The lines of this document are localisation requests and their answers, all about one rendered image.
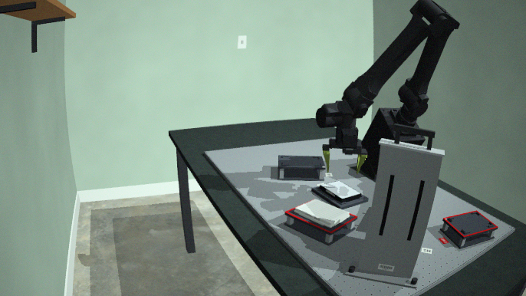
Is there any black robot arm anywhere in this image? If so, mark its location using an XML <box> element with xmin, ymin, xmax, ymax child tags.
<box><xmin>316</xmin><ymin>0</ymin><xmax>460</xmax><ymax>155</ymax></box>

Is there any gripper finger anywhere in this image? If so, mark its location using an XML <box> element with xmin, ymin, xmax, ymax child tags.
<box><xmin>323</xmin><ymin>150</ymin><xmax>330</xmax><ymax>173</ymax></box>
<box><xmin>357</xmin><ymin>154</ymin><xmax>367</xmax><ymax>174</ymax></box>

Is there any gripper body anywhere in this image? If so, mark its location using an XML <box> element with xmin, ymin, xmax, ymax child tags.
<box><xmin>322</xmin><ymin>125</ymin><xmax>367</xmax><ymax>155</ymax></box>

